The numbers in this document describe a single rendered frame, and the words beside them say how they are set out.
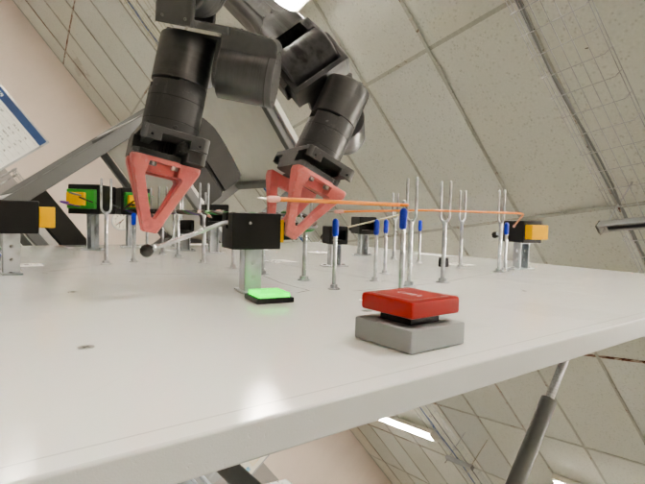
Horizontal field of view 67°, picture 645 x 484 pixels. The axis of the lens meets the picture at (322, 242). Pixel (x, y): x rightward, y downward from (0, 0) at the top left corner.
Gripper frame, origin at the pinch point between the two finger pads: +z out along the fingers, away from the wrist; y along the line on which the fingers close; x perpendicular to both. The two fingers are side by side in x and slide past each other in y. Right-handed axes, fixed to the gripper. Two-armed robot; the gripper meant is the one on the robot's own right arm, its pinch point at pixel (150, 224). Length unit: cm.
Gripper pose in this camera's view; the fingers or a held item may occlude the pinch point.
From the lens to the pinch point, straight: 53.6
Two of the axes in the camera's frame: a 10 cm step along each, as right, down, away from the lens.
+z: -1.9, 9.8, -0.4
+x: -8.6, -1.9, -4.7
